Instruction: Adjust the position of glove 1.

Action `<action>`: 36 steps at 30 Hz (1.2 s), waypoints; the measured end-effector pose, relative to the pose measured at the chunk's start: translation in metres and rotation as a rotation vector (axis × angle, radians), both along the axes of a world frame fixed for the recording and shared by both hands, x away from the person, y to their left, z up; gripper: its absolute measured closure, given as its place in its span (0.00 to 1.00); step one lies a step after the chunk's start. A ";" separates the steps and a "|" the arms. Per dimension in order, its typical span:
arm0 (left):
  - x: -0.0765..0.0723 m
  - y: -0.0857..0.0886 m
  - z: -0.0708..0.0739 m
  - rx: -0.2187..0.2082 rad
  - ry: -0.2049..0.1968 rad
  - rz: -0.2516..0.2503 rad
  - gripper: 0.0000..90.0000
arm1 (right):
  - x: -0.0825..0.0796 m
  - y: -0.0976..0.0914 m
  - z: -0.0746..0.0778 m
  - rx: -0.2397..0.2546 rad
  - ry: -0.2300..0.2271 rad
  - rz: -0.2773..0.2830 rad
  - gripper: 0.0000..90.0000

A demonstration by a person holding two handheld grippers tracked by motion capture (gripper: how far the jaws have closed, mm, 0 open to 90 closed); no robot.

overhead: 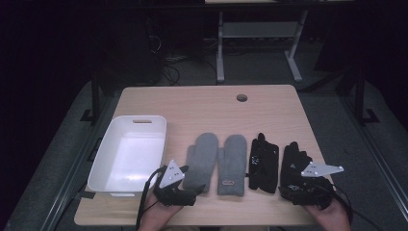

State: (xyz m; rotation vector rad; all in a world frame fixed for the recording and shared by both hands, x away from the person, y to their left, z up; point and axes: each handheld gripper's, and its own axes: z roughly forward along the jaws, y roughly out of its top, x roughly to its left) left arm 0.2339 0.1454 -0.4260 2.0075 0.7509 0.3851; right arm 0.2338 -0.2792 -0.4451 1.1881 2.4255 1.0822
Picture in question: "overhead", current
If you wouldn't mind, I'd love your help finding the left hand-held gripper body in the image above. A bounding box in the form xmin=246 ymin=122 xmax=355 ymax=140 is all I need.
xmin=153 ymin=159 xmax=197 ymax=207

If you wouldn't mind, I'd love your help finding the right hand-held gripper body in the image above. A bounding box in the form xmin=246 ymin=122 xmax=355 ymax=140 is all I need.
xmin=282 ymin=161 xmax=345 ymax=210

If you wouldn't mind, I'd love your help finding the plain grey mitten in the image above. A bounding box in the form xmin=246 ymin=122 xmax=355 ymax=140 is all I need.
xmin=182 ymin=132 xmax=219 ymax=194

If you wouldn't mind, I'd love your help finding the black glove with triangle mark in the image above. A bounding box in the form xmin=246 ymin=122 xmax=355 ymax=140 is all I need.
xmin=279 ymin=141 xmax=314 ymax=195

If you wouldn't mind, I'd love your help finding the grey mitten with label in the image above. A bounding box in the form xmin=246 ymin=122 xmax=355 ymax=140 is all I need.
xmin=217 ymin=134 xmax=248 ymax=196

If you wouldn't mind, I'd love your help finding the white plastic bin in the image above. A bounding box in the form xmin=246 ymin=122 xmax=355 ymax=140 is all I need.
xmin=87 ymin=115 xmax=168 ymax=197

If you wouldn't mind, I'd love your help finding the person's left hand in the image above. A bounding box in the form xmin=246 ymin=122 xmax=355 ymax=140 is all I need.
xmin=138 ymin=189 xmax=185 ymax=231

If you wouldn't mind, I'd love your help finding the person's right hand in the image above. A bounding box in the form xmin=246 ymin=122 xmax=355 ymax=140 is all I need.
xmin=302 ymin=196 xmax=353 ymax=231

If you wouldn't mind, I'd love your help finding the black metal stand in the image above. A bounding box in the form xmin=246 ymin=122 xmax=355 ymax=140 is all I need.
xmin=80 ymin=71 xmax=101 ymax=123
xmin=354 ymin=65 xmax=381 ymax=125

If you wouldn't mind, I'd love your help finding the black tape strip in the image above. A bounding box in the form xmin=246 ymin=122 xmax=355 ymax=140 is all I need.
xmin=74 ymin=189 xmax=97 ymax=200

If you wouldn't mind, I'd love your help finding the tangle of floor cables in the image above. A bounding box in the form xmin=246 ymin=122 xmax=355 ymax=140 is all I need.
xmin=145 ymin=32 xmax=219 ymax=87

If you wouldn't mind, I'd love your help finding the white metal table frame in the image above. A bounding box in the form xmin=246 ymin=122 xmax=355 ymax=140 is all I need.
xmin=216 ymin=9 xmax=310 ymax=84

